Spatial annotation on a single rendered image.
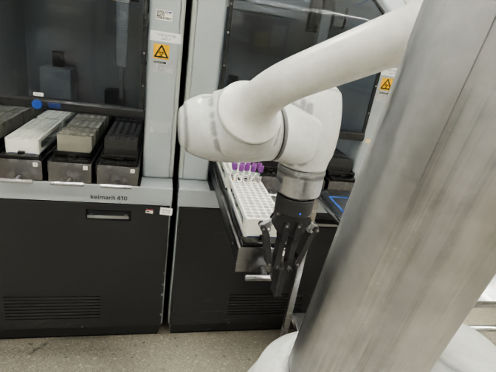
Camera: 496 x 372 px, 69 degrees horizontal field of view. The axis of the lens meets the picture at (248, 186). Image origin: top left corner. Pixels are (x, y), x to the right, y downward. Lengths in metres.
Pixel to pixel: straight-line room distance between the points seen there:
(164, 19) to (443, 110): 1.18
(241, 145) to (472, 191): 0.38
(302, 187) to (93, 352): 1.30
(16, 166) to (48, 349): 0.78
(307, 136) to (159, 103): 0.82
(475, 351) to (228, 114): 0.42
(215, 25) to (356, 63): 0.93
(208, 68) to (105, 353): 1.21
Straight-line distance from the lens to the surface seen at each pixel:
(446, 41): 0.21
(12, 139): 1.41
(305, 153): 0.63
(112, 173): 1.33
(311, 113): 0.62
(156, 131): 1.37
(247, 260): 0.90
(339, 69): 0.45
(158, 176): 1.42
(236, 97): 0.53
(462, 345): 0.52
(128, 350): 1.74
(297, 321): 1.53
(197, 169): 1.41
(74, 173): 1.36
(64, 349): 1.79
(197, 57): 1.33
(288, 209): 0.69
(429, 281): 0.24
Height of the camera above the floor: 1.26
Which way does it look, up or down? 21 degrees down
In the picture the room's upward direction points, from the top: 9 degrees clockwise
